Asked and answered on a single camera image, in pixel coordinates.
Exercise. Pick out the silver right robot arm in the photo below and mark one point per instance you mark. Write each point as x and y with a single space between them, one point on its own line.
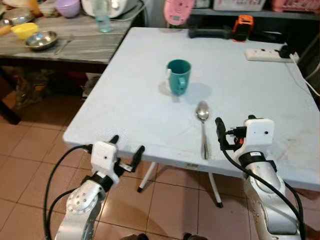
270 200

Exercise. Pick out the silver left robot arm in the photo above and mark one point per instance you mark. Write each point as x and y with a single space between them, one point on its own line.
80 206

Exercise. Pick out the white folding table leg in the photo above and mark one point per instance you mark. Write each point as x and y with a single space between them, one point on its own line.
146 177
215 190

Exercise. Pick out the steel spoon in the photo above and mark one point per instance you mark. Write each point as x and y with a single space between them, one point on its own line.
202 114

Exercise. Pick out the teal ceramic mug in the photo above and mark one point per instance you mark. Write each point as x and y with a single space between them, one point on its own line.
178 77

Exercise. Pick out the black left robot foot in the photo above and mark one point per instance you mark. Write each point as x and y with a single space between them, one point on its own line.
135 236

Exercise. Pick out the black robot foot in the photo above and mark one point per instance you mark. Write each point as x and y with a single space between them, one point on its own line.
135 236
195 236

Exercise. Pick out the white power strip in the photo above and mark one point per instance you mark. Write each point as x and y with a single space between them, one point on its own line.
260 54

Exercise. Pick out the black power tool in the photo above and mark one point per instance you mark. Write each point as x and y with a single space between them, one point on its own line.
210 33

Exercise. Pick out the grey wooden side table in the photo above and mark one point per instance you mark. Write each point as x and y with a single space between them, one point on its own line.
85 47

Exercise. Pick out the patterned brown bag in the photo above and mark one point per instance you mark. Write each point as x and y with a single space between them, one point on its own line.
32 87

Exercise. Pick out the black right robot foot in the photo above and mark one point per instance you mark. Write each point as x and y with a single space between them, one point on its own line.
195 236

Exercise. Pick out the black power plug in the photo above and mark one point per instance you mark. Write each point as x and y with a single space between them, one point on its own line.
286 51

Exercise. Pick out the orange and black device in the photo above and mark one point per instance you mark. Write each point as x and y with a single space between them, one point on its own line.
243 26

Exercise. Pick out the steel fork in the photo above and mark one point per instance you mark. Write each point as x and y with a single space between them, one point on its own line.
65 46

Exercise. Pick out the steel bowl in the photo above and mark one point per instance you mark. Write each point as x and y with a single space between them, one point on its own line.
41 40

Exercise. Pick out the pink plastic appliance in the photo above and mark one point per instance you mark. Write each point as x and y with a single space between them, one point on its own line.
179 11

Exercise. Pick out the white plastic container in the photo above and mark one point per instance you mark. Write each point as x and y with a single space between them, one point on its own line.
240 4

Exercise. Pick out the white rice cooker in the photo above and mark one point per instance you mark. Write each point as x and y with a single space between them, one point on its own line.
120 7

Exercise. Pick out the purple plastic bowl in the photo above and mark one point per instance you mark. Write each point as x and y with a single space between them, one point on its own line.
68 7

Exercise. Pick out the yellow plastic bowl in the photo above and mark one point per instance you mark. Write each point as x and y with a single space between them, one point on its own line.
24 31

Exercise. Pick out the pink plastic basket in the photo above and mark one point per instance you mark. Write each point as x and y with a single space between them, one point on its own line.
296 4

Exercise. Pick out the orange bottle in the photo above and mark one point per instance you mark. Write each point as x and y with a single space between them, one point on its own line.
35 7

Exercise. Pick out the steel pot lid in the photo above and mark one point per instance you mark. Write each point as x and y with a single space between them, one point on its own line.
16 20

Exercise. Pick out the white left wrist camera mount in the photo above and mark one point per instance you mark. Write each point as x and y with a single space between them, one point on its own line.
103 157

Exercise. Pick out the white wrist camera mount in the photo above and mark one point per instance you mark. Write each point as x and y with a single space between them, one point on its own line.
103 157
257 134

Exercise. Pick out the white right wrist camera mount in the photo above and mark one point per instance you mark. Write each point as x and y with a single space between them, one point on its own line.
257 134

